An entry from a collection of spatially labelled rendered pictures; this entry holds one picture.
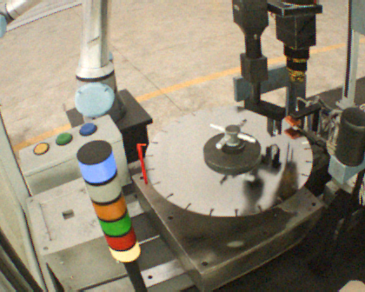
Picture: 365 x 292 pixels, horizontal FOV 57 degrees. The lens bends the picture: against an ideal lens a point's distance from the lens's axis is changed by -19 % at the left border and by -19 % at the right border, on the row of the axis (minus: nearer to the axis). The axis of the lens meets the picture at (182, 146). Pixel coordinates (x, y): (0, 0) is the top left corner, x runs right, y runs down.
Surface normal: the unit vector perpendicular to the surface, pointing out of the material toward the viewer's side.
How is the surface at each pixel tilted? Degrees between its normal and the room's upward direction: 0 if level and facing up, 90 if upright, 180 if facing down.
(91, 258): 90
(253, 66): 90
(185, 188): 0
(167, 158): 0
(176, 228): 0
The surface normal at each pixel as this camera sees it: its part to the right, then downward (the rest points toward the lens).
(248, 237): -0.09, -0.80
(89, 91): 0.14, 0.68
